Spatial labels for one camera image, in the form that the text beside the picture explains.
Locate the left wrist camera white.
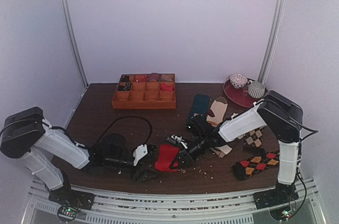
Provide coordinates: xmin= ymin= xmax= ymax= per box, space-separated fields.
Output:
xmin=132 ymin=144 xmax=148 ymax=166

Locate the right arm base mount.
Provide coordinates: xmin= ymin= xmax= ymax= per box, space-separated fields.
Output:
xmin=253 ymin=183 xmax=299 ymax=221

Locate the red plate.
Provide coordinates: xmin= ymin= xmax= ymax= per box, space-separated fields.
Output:
xmin=223 ymin=79 xmax=260 ymax=108

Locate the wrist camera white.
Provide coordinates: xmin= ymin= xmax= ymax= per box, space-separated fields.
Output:
xmin=132 ymin=144 xmax=148 ymax=166
xmin=165 ymin=134 xmax=189 ymax=149

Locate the black white sock in tray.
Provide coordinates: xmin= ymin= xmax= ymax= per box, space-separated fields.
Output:
xmin=119 ymin=82 xmax=132 ymax=91

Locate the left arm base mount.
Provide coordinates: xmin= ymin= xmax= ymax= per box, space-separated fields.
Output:
xmin=48 ymin=189 xmax=95 ymax=223

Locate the left aluminium post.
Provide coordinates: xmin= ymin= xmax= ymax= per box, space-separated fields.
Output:
xmin=61 ymin=0 xmax=89 ymax=88

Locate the striped grey cup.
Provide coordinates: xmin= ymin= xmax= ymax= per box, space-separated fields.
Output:
xmin=248 ymin=80 xmax=265 ymax=99

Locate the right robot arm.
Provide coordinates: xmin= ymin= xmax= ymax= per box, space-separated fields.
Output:
xmin=169 ymin=91 xmax=303 ymax=204

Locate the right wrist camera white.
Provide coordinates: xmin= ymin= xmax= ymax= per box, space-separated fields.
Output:
xmin=165 ymin=134 xmax=189 ymax=149

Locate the brown argyle sock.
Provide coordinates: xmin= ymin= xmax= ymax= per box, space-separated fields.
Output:
xmin=243 ymin=128 xmax=264 ymax=149

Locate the aluminium table rail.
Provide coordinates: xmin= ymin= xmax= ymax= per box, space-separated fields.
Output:
xmin=19 ymin=178 xmax=329 ymax=223

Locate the wooden divided organizer tray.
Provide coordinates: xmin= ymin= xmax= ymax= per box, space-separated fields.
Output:
xmin=112 ymin=73 xmax=176 ymax=110

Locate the white brown sock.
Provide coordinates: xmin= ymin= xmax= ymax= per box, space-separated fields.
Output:
xmin=210 ymin=112 xmax=240 ymax=159

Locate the right aluminium post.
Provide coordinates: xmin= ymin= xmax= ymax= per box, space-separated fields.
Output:
xmin=257 ymin=0 xmax=285 ymax=84

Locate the rolled red sock in tray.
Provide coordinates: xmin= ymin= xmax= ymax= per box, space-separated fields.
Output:
xmin=160 ymin=82 xmax=175 ymax=92

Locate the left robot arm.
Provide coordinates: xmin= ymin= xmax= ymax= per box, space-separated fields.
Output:
xmin=1 ymin=106 xmax=158 ymax=205

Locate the aluminium post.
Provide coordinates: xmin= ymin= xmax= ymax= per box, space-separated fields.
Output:
xmin=61 ymin=0 xmax=89 ymax=88
xmin=257 ymin=0 xmax=285 ymax=84

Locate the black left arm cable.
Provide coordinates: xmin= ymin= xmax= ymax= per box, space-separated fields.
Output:
xmin=94 ymin=115 xmax=154 ymax=150

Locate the black red argyle sock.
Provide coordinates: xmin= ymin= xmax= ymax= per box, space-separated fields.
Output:
xmin=231 ymin=149 xmax=280 ymax=181

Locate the cream striped sock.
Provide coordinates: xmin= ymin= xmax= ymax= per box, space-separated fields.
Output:
xmin=206 ymin=96 xmax=228 ymax=127

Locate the patterned white bowl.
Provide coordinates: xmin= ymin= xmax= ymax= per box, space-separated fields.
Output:
xmin=229 ymin=73 xmax=248 ymax=89

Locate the green reindeer sock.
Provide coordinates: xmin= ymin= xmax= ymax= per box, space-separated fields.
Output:
xmin=185 ymin=94 xmax=210 ymax=126

